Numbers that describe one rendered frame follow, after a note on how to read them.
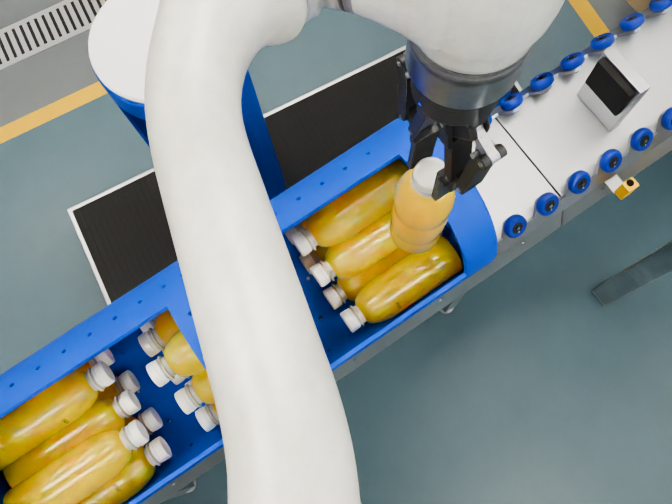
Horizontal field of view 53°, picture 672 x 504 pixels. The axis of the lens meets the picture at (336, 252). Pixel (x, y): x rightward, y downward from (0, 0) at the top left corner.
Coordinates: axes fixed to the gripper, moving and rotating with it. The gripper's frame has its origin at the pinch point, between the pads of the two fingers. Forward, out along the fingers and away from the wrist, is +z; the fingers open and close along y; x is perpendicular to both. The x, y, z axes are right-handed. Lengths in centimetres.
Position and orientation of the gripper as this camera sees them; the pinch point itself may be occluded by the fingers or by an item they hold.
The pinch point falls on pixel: (434, 164)
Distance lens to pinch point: 73.1
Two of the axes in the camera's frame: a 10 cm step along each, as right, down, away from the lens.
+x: -8.3, 5.5, -1.2
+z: 0.4, 2.6, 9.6
